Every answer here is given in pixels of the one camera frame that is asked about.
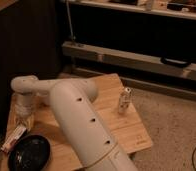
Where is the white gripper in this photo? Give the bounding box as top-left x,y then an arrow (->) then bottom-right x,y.
15,94 -> 35,129

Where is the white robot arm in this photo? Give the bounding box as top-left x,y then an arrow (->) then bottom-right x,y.
11,76 -> 138,171

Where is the black round bowl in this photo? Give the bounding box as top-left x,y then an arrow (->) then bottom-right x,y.
7,135 -> 50,171

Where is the long grey case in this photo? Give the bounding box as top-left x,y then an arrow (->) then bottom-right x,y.
62,41 -> 196,81

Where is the metal pole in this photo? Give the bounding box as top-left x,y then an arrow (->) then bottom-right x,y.
65,0 -> 75,44

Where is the white shelf with clutter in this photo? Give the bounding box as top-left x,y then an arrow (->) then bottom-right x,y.
59,0 -> 196,22

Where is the black case handle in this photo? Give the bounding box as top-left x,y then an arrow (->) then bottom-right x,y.
160,58 -> 191,68

